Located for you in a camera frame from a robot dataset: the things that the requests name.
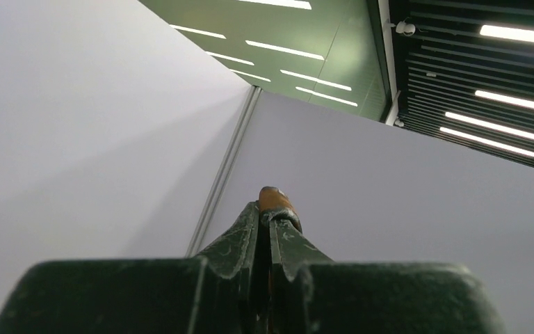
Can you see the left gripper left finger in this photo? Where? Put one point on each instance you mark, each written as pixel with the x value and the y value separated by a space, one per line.
pixel 211 292

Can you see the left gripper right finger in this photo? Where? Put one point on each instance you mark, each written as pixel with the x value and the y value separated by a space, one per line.
pixel 314 294

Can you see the brown floral tie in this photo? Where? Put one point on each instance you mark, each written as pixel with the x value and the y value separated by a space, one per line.
pixel 274 204

